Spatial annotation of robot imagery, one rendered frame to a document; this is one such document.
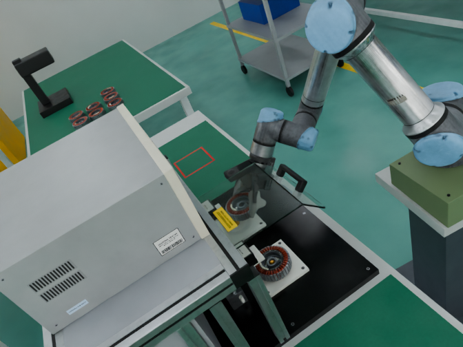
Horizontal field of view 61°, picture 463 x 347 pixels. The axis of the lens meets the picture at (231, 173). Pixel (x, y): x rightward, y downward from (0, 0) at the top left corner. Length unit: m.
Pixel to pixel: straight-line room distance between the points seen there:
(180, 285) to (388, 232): 1.57
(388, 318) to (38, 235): 0.84
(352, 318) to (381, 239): 1.14
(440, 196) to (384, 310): 0.36
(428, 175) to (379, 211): 1.08
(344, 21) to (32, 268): 0.81
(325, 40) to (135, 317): 0.73
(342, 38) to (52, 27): 5.41
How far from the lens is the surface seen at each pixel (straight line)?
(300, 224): 1.31
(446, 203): 1.22
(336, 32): 0.96
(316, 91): 1.24
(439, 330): 1.11
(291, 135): 1.21
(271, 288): 1.18
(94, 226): 0.80
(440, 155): 1.12
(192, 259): 0.88
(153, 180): 0.78
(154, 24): 6.37
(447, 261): 1.58
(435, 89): 1.24
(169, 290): 0.85
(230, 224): 0.97
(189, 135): 2.03
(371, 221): 2.31
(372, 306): 1.14
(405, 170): 1.33
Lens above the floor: 1.73
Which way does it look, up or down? 36 degrees down
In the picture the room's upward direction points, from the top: 24 degrees counter-clockwise
